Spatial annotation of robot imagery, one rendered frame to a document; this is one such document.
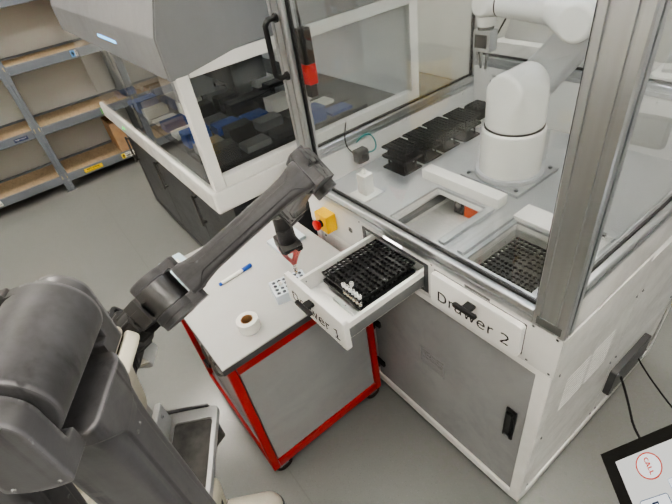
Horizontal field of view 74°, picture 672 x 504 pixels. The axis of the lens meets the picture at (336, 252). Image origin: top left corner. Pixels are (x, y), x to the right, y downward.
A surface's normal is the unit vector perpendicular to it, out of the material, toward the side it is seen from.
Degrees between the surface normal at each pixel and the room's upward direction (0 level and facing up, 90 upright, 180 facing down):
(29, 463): 90
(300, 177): 52
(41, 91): 90
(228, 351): 0
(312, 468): 0
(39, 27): 90
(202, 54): 90
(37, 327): 37
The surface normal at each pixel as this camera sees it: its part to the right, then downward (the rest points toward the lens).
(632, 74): -0.78, 0.47
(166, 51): 0.61, 0.43
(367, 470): -0.14, -0.77
